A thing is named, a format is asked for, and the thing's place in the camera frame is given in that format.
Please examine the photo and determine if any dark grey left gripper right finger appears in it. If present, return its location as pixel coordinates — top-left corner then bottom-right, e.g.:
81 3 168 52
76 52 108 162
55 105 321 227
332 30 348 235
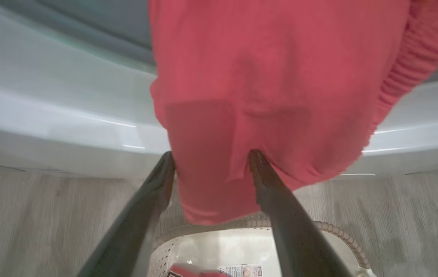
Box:
248 149 354 277

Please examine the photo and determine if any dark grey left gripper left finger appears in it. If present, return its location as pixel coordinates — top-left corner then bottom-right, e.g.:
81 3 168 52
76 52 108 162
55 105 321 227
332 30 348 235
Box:
77 151 176 277

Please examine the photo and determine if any small red garment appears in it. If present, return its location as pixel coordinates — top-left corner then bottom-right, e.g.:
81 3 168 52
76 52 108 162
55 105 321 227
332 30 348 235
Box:
166 264 232 277

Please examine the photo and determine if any red knit sweater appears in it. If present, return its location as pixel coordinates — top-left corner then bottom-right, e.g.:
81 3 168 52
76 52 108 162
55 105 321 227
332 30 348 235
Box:
149 0 438 225

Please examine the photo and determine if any basket product label sticker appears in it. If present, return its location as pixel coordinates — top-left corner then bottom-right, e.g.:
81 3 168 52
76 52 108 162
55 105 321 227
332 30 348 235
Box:
219 265 262 277

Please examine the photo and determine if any cream perforated laundry basket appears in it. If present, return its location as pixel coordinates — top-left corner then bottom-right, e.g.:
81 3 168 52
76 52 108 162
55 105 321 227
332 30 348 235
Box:
152 215 376 277

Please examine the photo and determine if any white washing machine body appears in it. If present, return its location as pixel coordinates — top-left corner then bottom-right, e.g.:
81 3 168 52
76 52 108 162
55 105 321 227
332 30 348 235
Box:
0 0 438 180

